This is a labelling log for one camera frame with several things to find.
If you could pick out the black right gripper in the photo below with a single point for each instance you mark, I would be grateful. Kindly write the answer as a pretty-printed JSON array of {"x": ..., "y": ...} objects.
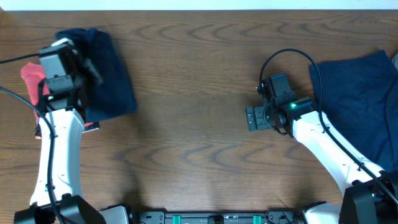
[{"x": 255, "y": 118}]

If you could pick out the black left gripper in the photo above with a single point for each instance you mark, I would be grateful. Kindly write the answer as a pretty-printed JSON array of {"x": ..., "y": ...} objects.
[{"x": 89, "y": 68}]

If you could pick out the dark blue denim shorts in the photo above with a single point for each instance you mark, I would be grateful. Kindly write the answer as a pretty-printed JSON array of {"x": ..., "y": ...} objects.
[{"x": 114, "y": 96}]

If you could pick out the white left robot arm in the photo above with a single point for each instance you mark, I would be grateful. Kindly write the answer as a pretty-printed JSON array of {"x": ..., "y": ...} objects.
[{"x": 58, "y": 194}]

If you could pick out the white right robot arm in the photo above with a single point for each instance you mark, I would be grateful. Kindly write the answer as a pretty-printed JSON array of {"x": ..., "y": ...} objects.
[{"x": 369, "y": 192}]

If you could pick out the dark blue clothes pile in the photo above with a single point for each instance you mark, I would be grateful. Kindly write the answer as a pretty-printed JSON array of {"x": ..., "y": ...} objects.
[{"x": 359, "y": 97}]

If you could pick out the folded black patterned garment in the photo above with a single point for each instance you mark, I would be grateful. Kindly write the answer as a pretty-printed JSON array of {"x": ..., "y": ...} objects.
[{"x": 87, "y": 128}]

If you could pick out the folded red t-shirt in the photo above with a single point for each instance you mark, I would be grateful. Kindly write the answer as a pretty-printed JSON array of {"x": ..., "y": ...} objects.
[{"x": 33, "y": 74}]

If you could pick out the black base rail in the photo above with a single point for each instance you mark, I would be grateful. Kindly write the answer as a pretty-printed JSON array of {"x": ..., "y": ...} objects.
[{"x": 267, "y": 217}]

